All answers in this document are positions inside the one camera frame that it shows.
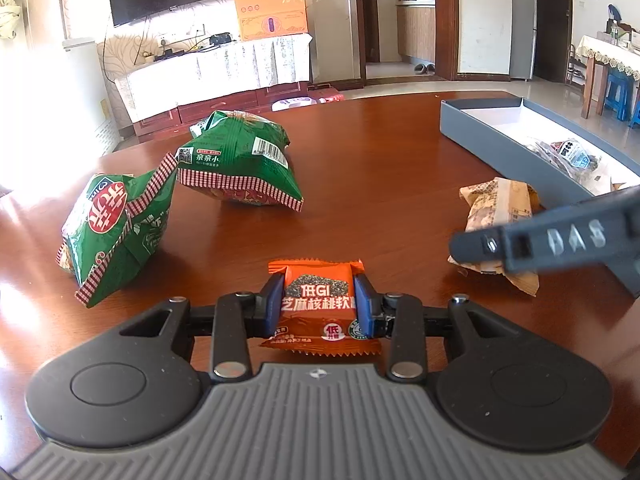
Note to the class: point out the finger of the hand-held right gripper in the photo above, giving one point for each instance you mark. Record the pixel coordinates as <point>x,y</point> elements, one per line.
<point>475,247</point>

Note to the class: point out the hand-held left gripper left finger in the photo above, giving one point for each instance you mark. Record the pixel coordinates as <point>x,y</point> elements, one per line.
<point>275,302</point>

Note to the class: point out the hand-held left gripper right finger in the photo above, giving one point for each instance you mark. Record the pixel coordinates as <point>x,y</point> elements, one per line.
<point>364,306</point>

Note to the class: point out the orange cake packet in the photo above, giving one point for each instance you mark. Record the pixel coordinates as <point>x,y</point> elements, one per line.
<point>320,295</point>

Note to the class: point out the beige pastry packet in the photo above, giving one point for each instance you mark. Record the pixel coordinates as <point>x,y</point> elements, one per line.
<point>495,205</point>

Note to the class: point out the clear melon seed packet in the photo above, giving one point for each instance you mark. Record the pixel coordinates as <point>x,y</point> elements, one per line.
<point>575,157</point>

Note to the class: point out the grey cardboard box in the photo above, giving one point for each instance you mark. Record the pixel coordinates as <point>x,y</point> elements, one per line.
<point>480,130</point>

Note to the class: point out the green snack bag with barcode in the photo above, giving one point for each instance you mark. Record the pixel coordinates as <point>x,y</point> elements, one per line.
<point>240,160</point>

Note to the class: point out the shoe rack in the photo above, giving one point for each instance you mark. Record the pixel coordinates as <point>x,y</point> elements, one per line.
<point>575,65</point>

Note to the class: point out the green snack bag red logo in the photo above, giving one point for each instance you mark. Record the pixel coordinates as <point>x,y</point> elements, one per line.
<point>115,230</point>

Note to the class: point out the dining table with lace cloth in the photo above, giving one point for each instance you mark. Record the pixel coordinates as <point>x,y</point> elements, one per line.
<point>610,55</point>

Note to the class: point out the pair of slippers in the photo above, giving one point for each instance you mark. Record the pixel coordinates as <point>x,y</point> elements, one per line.
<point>425,69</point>

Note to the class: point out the white floor device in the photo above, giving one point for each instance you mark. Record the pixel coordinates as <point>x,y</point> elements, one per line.
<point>295,103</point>

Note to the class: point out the red floor item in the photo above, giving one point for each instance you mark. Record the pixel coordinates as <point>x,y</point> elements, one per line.
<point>331,97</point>

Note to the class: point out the silver refrigerator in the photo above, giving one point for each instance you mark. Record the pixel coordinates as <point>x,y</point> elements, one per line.
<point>522,20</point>

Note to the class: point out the wooden kitchen cabinet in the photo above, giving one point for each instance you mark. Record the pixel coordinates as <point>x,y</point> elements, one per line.
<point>415,32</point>

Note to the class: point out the blue item on dining table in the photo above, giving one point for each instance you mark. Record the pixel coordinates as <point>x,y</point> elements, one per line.
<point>615,12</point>

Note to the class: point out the cabinet with white cloth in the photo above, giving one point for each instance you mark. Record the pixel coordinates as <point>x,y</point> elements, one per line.
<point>200,80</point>

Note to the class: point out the black device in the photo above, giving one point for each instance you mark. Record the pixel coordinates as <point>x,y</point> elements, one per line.
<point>220,39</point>

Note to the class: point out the black set-top box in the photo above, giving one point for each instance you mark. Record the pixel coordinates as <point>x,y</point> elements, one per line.
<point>168,54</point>

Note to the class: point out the white appliance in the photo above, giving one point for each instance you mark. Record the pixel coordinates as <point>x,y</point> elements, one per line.
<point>90,95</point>

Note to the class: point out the orange carton box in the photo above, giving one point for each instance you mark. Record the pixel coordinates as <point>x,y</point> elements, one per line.
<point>272,10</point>

